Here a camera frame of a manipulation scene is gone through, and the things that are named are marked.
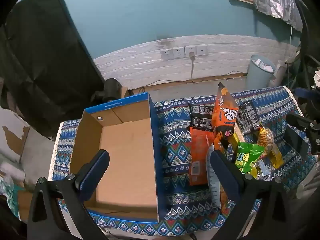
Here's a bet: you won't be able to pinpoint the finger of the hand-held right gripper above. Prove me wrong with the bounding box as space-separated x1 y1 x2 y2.
285 114 320 159
295 87 320 99

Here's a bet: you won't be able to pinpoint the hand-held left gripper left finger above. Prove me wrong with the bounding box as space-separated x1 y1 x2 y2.
27 149 110 240

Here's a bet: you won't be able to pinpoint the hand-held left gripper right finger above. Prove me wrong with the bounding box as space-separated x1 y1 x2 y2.
210 149 293 240

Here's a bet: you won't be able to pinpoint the multicolour snack bag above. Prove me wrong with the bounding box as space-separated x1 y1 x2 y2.
206 146 237 217

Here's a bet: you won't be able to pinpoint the green snack bag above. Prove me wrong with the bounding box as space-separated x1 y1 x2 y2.
234 141 265 174

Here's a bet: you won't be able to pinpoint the red-orange snack packet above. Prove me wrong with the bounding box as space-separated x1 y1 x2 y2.
189 127 215 186

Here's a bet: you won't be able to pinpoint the tall orange snack bag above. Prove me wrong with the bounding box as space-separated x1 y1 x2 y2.
212 82 239 153

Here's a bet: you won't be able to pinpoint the white pipes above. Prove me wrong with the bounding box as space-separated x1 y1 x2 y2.
271 64 288 87

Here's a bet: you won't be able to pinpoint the yellow clear snack packet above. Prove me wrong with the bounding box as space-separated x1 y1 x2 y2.
255 126 284 170

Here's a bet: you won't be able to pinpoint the pale blue trash bin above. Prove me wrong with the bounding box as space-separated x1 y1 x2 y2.
246 54 276 90

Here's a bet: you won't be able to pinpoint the blue patterned tablecloth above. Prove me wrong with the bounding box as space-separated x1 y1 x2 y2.
51 86 317 238

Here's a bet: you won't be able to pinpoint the black snack packet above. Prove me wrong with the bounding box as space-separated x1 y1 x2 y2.
187 104 217 132
237 101 262 133

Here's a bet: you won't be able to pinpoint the small brown cardboard box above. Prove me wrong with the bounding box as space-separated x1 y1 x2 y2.
16 191 34 223

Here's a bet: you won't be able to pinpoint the black round object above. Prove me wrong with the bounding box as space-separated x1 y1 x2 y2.
91 78 123 104

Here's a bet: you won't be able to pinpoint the teal plastic bag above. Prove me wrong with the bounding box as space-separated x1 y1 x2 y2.
0 177 22 218

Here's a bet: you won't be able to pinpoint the silver foil sheet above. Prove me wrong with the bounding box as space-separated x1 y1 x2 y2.
251 0 304 32

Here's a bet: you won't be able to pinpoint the white peeling board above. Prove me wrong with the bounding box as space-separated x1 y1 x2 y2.
0 105 32 165

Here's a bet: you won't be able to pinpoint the large black cloth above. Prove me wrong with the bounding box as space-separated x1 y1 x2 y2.
0 0 105 138

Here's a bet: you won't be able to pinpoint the white plug with cable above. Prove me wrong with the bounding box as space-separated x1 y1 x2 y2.
189 52 248 83

